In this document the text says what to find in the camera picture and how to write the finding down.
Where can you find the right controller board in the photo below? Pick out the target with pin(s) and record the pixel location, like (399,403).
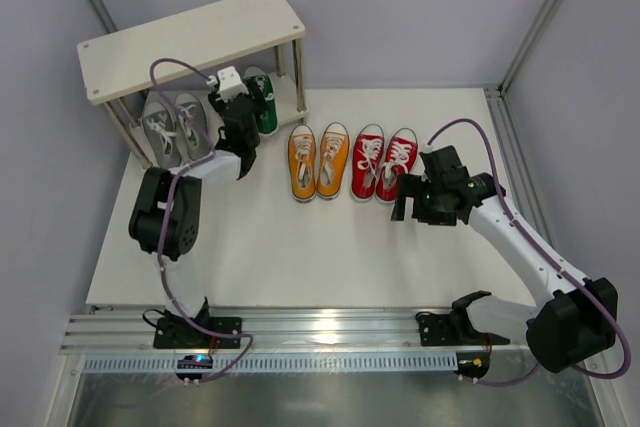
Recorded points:
(473,367)

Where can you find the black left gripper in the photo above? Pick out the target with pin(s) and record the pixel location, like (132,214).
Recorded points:
(248,101)

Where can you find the slotted grey cable duct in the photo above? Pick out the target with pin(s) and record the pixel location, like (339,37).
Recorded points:
(281,362)

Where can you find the orange canvas sneaker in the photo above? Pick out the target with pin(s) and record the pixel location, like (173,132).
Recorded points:
(301,156)
(334,153)

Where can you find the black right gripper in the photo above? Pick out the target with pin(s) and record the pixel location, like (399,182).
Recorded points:
(417,198)

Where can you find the right aluminium frame post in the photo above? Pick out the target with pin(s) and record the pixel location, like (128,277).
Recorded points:
(497,100)

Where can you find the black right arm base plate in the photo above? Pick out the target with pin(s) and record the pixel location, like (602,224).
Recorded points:
(436,330)

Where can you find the aluminium mounting rail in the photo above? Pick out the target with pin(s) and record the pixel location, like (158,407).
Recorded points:
(120,330)

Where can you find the controller board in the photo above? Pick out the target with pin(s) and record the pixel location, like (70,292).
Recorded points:
(194,369)
(473,367)

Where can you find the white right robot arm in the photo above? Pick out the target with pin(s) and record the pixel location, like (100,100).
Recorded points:
(572,318)

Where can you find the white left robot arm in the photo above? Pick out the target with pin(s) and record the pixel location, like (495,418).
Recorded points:
(166,215)

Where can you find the white wooden shoe shelf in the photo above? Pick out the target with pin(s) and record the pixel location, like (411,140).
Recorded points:
(116,65)

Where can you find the red canvas sneaker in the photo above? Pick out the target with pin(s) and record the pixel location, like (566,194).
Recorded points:
(366,158)
(399,159)

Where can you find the grey canvas sneaker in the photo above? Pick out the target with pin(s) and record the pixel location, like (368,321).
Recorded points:
(160,131)
(194,125)

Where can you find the green canvas sneaker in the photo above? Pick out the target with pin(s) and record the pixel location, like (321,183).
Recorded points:
(267,121)

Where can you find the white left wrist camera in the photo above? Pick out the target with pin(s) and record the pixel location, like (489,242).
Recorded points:
(227,84)

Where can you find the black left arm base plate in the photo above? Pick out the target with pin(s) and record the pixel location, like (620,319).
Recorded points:
(174,333)

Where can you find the left controller board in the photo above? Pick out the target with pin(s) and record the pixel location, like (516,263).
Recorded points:
(194,369)

